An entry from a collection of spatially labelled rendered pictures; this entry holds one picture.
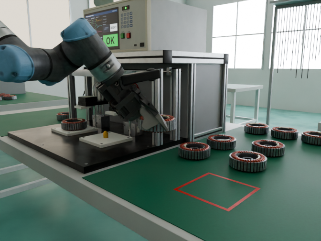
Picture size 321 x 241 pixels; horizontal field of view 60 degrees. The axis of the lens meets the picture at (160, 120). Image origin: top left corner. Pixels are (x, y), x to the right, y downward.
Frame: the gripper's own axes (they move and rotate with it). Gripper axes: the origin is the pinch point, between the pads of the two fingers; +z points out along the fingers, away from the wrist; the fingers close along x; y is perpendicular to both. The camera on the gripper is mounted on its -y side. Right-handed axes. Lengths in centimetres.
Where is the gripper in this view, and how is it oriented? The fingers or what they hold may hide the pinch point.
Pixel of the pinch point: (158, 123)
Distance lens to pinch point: 82.4
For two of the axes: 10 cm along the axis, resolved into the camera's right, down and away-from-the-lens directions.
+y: -7.1, 6.7, -2.1
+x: 4.4, 1.9, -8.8
